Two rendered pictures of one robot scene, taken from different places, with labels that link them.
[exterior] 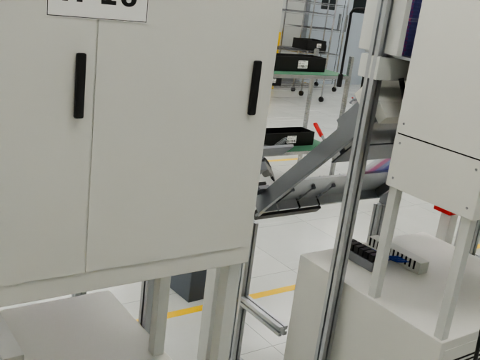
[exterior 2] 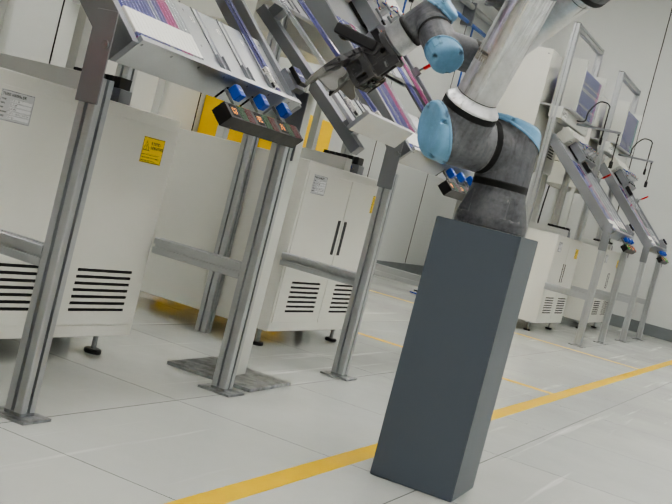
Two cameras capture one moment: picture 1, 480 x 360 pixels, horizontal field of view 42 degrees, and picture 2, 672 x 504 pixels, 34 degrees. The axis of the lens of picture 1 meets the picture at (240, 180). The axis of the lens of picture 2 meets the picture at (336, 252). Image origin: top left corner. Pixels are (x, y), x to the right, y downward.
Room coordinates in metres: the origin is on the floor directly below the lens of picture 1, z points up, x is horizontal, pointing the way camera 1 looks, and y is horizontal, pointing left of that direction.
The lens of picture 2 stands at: (4.78, -1.20, 0.55)
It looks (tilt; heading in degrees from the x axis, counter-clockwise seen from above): 3 degrees down; 151
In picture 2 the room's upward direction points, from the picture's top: 14 degrees clockwise
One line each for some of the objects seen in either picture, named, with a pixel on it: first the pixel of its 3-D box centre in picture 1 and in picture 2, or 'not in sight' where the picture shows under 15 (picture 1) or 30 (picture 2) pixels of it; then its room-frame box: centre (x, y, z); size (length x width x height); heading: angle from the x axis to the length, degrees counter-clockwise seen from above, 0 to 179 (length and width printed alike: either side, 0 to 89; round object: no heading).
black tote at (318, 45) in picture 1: (309, 43); not in sight; (9.51, -0.76, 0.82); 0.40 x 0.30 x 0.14; 132
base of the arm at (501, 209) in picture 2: not in sight; (494, 205); (2.94, 0.17, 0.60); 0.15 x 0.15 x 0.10
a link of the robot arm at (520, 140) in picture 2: not in sight; (506, 149); (2.93, 0.16, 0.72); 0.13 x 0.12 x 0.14; 89
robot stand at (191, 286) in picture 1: (198, 242); (455, 355); (2.94, 0.17, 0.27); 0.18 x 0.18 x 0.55; 40
